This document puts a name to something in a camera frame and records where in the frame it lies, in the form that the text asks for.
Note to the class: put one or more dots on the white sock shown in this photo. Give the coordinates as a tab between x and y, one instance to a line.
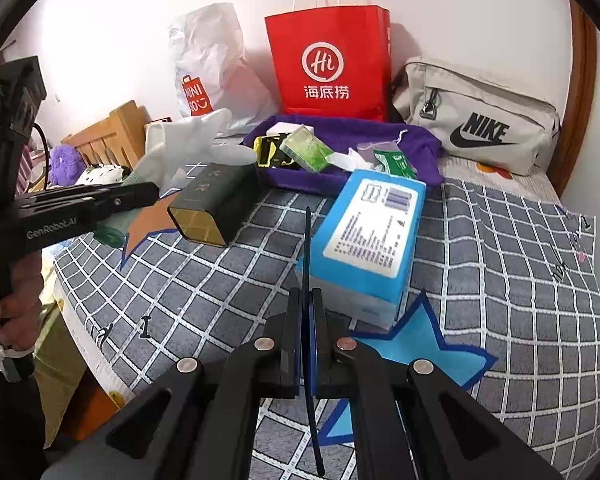
180	145

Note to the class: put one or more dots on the purple plush toy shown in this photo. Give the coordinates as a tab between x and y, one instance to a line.
65	162

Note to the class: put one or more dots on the dark green tin box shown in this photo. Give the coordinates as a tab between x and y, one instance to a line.
215	195

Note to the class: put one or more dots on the white spotted cloth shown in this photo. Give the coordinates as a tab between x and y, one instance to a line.
100	175

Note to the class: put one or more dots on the green foil packet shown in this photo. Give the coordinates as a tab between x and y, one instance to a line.
395	165

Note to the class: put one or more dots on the purple towel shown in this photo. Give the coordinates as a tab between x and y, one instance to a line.
420	155

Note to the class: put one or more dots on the green wet wipes pack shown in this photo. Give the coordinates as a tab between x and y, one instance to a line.
310	152

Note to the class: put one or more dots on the grey checked bedsheet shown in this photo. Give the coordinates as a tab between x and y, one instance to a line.
480	285

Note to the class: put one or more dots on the person's left forearm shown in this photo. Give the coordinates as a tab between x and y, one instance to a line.
10	410

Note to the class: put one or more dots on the grey waist bag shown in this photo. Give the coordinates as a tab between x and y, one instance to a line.
480	90

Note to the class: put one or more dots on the white foam block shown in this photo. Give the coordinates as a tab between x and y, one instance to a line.
285	127

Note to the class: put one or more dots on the wristwatch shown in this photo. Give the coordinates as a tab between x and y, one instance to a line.
12	365

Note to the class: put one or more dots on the person's left hand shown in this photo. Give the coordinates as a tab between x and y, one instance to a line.
22	310

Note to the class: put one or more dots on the white plastic shopping bag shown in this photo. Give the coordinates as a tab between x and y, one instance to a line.
215	60

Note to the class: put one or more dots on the blue tissue pack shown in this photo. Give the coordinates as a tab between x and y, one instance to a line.
365	240

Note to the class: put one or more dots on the olive yellow cloth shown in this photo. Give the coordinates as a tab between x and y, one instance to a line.
65	375

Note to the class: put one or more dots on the wooden headboard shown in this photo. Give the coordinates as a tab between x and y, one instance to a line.
115	130

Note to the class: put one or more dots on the thin black strip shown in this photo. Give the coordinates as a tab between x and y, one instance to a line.
308	260

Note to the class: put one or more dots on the red paper bag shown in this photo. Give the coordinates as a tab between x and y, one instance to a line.
290	35

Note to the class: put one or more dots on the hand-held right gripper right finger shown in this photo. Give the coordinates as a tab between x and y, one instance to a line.
322	360

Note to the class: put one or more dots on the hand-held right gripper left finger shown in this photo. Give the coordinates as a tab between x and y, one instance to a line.
297	345

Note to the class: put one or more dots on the yellow zip pouch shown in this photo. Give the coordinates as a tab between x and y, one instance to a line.
275	152

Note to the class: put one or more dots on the brown wooden door frame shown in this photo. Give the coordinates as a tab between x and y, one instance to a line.
580	110

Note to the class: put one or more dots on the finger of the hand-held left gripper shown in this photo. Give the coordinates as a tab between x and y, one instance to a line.
130	201

